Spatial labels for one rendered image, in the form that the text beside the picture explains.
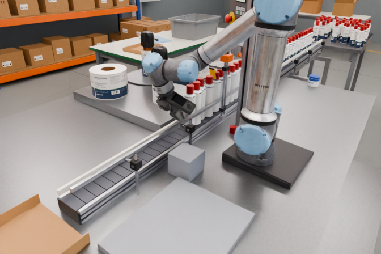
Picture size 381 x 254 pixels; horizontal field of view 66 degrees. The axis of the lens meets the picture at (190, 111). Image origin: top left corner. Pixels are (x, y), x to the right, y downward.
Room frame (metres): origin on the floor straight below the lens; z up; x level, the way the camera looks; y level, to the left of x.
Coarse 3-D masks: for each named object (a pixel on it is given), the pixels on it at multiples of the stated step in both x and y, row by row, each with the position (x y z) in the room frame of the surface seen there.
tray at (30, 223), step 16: (16, 208) 0.66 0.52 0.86; (32, 208) 0.69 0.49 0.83; (0, 224) 0.62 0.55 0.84; (16, 224) 0.63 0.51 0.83; (32, 224) 0.63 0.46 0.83; (48, 224) 0.63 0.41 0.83; (64, 224) 0.63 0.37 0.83; (0, 240) 0.57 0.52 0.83; (16, 240) 0.57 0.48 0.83; (32, 240) 0.57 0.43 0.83; (48, 240) 0.57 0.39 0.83; (64, 240) 0.57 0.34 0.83; (80, 240) 0.55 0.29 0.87
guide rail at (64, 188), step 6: (168, 126) 1.11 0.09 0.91; (156, 132) 1.05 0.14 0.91; (144, 138) 1.00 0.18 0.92; (150, 138) 1.01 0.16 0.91; (138, 144) 0.96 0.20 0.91; (126, 150) 0.91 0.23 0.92; (114, 156) 0.87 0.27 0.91; (120, 156) 0.88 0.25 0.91; (108, 162) 0.84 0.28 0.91; (96, 168) 0.80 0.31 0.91; (84, 174) 0.77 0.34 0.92; (90, 174) 0.78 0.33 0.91; (72, 180) 0.73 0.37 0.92; (78, 180) 0.74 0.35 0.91; (66, 186) 0.71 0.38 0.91; (60, 192) 0.69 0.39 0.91
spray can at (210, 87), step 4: (208, 76) 1.28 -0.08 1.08; (212, 76) 1.28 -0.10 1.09; (208, 80) 1.27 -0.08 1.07; (212, 80) 1.28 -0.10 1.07; (204, 84) 1.28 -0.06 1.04; (208, 84) 1.27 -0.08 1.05; (212, 84) 1.27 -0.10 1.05; (208, 88) 1.26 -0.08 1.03; (212, 88) 1.26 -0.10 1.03; (208, 92) 1.26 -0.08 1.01; (212, 92) 1.26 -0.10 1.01; (208, 96) 1.26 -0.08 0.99; (212, 96) 1.27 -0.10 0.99; (208, 100) 1.26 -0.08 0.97; (212, 100) 1.27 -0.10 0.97; (208, 104) 1.26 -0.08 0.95; (212, 108) 1.27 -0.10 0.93; (208, 112) 1.26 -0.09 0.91; (212, 112) 1.27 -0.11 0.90; (208, 116) 1.26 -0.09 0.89; (212, 116) 1.27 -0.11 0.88
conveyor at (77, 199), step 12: (204, 120) 1.23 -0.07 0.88; (180, 132) 1.11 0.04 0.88; (156, 144) 1.01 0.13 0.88; (168, 144) 1.02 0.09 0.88; (132, 156) 0.92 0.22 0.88; (144, 156) 0.92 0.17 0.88; (120, 168) 0.85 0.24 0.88; (96, 180) 0.78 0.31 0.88; (108, 180) 0.78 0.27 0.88; (120, 180) 0.78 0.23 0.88; (84, 192) 0.72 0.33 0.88; (96, 192) 0.72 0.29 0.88; (72, 204) 0.67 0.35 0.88; (84, 204) 0.67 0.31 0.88
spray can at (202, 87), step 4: (200, 80) 1.24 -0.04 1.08; (200, 84) 1.24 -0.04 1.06; (200, 88) 1.23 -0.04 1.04; (204, 88) 1.24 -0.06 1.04; (204, 92) 1.23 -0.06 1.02; (204, 96) 1.24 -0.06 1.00; (204, 100) 1.24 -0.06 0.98; (204, 104) 1.24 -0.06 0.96; (204, 112) 1.24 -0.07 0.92; (204, 116) 1.24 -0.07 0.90
